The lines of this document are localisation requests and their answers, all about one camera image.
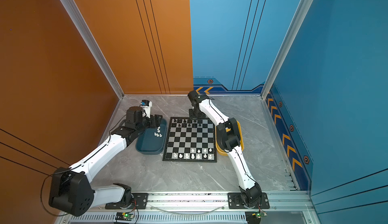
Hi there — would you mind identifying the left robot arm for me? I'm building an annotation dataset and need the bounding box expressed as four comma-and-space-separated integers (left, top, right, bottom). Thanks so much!
48, 105, 163, 217

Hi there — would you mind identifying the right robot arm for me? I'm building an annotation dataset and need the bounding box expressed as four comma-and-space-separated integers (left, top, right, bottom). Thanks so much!
188, 90, 262, 208

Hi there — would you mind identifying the left green circuit board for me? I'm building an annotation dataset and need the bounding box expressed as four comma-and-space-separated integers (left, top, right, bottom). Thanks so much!
114, 212, 136, 224

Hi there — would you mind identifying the green circuit board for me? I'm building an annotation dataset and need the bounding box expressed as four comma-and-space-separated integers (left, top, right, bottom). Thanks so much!
245, 211, 267, 224
114, 212, 136, 224

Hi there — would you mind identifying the right green circuit board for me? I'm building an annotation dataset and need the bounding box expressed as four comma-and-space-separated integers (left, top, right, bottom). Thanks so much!
245, 211, 267, 224

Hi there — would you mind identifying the teal plastic tray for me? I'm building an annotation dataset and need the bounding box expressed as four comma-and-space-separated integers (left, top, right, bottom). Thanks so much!
135, 119, 168, 155

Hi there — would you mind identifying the black white chessboard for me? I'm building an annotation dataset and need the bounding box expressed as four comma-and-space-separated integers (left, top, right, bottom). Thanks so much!
163, 117, 217, 163

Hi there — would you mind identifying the yellow plastic tray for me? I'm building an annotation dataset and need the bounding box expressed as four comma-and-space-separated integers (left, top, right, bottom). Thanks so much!
215, 118, 245, 156

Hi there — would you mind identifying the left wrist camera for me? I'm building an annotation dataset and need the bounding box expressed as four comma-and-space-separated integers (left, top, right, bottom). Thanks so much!
140, 100, 152, 118

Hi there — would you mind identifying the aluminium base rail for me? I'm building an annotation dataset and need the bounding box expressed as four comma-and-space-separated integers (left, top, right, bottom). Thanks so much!
56, 191, 320, 224

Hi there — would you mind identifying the aluminium corner post left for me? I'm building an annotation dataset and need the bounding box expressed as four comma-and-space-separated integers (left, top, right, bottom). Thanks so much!
60, 0, 124, 99

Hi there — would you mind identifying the aluminium corner post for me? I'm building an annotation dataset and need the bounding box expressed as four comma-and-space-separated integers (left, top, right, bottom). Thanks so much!
60, 0, 124, 99
260, 0, 314, 100

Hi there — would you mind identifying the aluminium corner post right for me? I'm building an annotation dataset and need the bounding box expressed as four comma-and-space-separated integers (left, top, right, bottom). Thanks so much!
260, 0, 314, 100

